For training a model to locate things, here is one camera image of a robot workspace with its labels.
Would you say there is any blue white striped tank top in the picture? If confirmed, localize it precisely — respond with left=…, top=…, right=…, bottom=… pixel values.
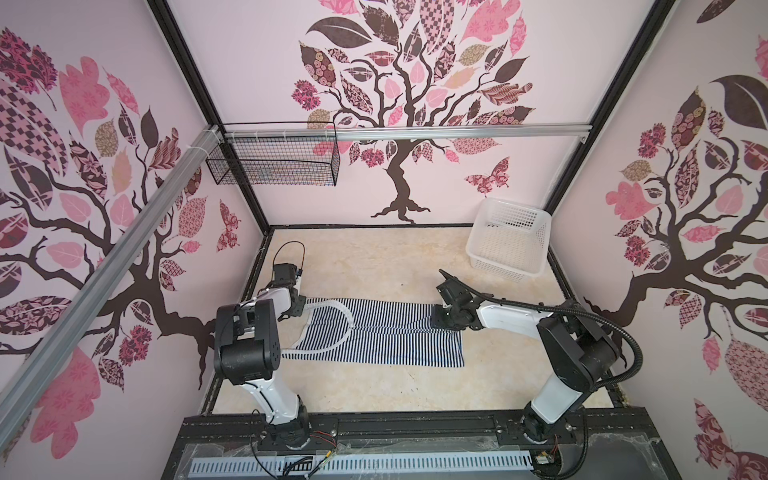
left=282, top=298, right=465, bottom=368

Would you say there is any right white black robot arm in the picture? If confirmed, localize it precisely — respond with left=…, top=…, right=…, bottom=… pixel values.
left=430, top=270, right=620, bottom=444

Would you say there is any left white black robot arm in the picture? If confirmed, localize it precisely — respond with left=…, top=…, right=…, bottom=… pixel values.
left=214, top=287, right=310, bottom=449

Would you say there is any white plastic laundry basket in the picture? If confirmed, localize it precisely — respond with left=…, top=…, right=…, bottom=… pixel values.
left=466, top=198, right=552, bottom=282

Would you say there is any right black corrugated cable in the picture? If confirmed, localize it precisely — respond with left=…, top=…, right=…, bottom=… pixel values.
left=439, top=269, right=644, bottom=390

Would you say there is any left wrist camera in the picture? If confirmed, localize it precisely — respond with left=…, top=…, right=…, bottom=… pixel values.
left=269, top=263, right=303, bottom=290

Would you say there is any left thin black cable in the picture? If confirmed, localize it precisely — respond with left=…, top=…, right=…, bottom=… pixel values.
left=271, top=240, right=307, bottom=271

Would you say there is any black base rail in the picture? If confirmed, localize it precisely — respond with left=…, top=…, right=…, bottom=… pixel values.
left=175, top=407, right=658, bottom=450

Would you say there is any black wire mesh basket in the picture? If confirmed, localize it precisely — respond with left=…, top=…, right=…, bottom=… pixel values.
left=206, top=120, right=341, bottom=187

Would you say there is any white slotted cable duct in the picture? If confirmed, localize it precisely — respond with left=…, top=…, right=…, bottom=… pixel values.
left=186, top=451, right=533, bottom=479

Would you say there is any left aluminium rail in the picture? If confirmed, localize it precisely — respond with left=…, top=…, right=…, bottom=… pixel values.
left=1, top=124, right=221, bottom=448

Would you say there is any aluminium rail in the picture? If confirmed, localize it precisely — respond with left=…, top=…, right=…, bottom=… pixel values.
left=1, top=124, right=221, bottom=448
left=225, top=123, right=592, bottom=141

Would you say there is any back aluminium rail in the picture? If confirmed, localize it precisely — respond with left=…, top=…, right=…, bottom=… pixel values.
left=225, top=123, right=592, bottom=141

